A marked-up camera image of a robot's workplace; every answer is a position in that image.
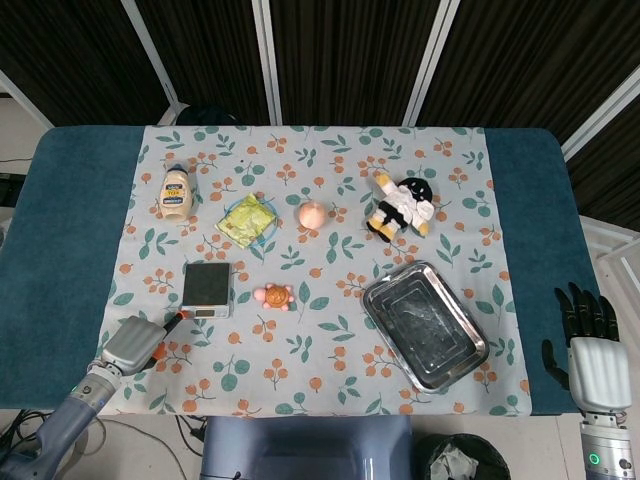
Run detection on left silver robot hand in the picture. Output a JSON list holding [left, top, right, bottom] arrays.
[[97, 309, 192, 374]]

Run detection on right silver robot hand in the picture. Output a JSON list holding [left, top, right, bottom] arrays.
[[542, 281, 634, 413]]

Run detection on small digital scale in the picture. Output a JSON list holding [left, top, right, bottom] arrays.
[[179, 261, 235, 320]]

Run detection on pink turtle toy orange shell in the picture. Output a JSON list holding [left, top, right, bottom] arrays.
[[252, 282, 296, 312]]

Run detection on peach-coloured ball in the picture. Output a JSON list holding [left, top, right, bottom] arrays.
[[298, 200, 329, 230]]

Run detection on teal table cover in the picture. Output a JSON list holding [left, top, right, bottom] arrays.
[[0, 124, 601, 419]]

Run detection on cream mayonnaise squeeze bottle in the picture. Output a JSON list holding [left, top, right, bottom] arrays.
[[158, 162, 196, 221]]

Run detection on black bagged trash bin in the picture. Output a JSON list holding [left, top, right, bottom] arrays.
[[424, 432, 512, 480]]

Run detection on yellow-green snack packet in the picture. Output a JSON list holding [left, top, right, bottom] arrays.
[[214, 193, 277, 249]]

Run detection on stainless steel rectangular tray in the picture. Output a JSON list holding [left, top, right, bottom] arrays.
[[361, 259, 490, 395]]

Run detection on floral fruit print tablecloth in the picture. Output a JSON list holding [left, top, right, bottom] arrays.
[[88, 123, 532, 419]]

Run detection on blue-grey robot torso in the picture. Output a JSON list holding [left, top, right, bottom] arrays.
[[199, 414, 415, 480]]

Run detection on black chair back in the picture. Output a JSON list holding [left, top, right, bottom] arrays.
[[174, 103, 242, 127]]

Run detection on black white penguin plush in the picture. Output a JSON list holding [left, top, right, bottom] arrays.
[[365, 172, 435, 244]]

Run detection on black floor cables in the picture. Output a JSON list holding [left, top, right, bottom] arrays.
[[172, 415, 209, 454]]

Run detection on white metal frame stand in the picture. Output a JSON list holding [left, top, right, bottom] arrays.
[[578, 213, 640, 306]]

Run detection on thin blue plastic ring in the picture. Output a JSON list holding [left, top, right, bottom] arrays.
[[223, 196, 280, 249]]

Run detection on dark folding screen white frame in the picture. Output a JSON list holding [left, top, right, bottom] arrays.
[[0, 0, 640, 221]]

